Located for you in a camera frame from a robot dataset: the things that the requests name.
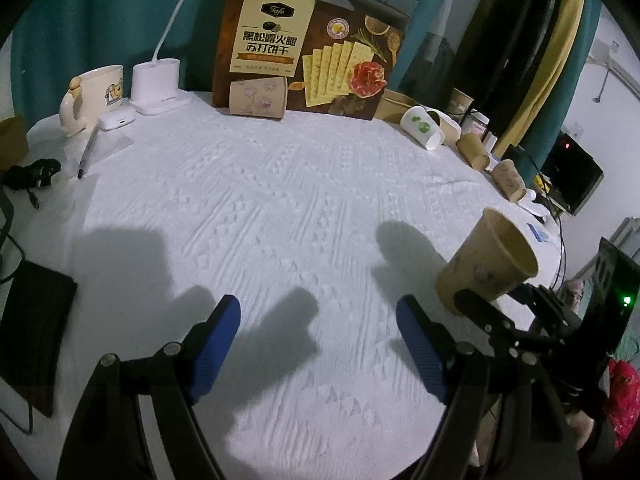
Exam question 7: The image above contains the brown paper cup lying middle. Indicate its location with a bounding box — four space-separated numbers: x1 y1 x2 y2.
426 107 461 146

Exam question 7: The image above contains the teal curtain right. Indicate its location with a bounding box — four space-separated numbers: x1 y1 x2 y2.
516 0 601 188

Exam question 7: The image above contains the black monitor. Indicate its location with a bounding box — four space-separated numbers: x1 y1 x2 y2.
541 133 603 216

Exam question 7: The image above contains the white desk lamp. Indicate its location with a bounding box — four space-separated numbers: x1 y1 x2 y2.
130 0 292 117

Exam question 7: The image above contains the brown paper cup by box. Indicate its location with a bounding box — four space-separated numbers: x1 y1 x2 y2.
229 77 288 119

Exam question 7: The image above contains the black flat device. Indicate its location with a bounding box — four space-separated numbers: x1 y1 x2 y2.
1 260 77 417

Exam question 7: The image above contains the black pen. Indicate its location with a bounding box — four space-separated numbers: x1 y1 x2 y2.
77 125 101 180

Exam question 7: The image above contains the blue and white card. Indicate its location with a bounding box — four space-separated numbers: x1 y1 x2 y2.
527 223 550 243

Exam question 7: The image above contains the white paper cup green print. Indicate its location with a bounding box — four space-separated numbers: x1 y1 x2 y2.
400 105 445 151

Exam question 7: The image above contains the brown paper cup lying right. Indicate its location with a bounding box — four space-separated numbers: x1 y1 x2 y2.
456 133 490 171

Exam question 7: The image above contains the brown cracker box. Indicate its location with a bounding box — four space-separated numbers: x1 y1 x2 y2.
211 0 419 123

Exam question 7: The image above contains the teal curtain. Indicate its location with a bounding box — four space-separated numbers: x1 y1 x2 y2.
516 0 601 188
10 0 445 125

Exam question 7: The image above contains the glass jar with white lid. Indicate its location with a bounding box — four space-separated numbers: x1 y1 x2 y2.
461 108 489 139

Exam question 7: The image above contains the upright brown cup at back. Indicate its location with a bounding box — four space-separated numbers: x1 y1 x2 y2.
446 88 473 122

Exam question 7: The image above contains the brown paper cup lying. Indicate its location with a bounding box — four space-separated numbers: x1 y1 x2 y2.
456 133 490 171
426 107 461 146

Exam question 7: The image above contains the brown paper cup with print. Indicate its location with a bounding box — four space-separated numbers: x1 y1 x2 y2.
436 208 539 315

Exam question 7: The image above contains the teal curtain left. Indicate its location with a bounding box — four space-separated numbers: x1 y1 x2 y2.
10 0 445 125

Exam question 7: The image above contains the white air conditioner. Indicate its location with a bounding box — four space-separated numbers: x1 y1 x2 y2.
587 39 639 88

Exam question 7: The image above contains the kraft paper bowl container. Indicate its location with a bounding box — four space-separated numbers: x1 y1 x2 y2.
374 89 420 125

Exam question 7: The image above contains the yellow curtain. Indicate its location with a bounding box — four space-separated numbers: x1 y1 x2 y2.
494 0 585 157

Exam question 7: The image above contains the printed brown cup far right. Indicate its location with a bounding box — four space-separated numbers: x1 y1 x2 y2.
491 159 526 203

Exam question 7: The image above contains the white earbuds case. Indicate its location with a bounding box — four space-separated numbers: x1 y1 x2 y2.
99 105 136 131

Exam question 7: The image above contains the cream ceramic mug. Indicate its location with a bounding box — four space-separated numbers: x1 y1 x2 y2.
58 65 125 136

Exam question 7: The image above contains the white textured tablecloth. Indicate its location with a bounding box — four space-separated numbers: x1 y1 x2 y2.
14 89 566 480

